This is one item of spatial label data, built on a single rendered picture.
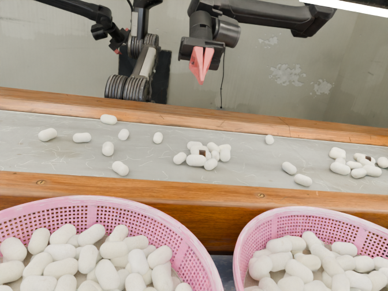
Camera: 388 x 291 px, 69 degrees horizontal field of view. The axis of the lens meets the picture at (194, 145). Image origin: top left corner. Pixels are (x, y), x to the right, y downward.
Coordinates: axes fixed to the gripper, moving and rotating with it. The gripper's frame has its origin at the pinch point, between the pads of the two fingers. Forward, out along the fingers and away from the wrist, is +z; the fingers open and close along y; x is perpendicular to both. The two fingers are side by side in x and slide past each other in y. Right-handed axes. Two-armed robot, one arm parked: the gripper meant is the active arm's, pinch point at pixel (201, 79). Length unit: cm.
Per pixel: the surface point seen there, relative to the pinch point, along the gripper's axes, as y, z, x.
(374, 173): 36.7, 19.5, -0.4
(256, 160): 12.2, 17.2, 3.0
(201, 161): -0.6, 20.4, -1.3
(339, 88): 168, -134, 138
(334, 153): 32.2, 13.0, 4.3
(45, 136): -29.2, 16.1, 2.5
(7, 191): -26.7, 30.8, -10.8
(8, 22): -125, -146, 127
